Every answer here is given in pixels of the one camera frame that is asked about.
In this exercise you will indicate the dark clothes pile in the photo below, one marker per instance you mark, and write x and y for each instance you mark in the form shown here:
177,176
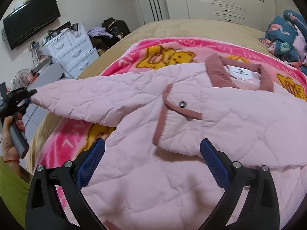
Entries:
108,34

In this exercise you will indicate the white drawer chest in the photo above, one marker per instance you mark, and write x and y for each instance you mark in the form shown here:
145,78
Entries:
72,49

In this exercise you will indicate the white wardrobe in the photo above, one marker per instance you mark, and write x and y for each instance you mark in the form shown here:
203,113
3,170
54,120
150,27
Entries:
257,14

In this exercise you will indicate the green sleeve forearm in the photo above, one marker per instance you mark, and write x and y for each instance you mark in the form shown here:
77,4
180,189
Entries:
14,191

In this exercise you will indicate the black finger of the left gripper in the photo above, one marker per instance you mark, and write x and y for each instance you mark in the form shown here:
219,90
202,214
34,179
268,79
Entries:
27,93
24,103

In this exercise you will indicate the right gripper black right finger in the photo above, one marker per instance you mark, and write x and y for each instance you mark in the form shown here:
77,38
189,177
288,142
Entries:
260,209

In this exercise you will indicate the tan bed cover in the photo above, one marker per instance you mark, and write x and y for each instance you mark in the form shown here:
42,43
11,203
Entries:
237,34

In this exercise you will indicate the person's left hand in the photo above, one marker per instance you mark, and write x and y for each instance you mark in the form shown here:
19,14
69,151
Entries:
8,147

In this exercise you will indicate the pink quilted jacket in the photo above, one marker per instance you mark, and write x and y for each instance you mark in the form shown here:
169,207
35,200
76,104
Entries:
192,136

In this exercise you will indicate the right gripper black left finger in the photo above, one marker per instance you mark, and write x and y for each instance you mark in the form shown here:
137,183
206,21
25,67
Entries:
44,209

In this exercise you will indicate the pink bear fleece blanket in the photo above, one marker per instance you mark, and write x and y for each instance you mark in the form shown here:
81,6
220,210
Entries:
168,52

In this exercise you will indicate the black wall television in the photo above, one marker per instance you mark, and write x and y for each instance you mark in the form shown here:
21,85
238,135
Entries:
28,20

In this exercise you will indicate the blue flamingo quilt pile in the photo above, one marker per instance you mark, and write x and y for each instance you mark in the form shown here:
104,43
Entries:
285,38

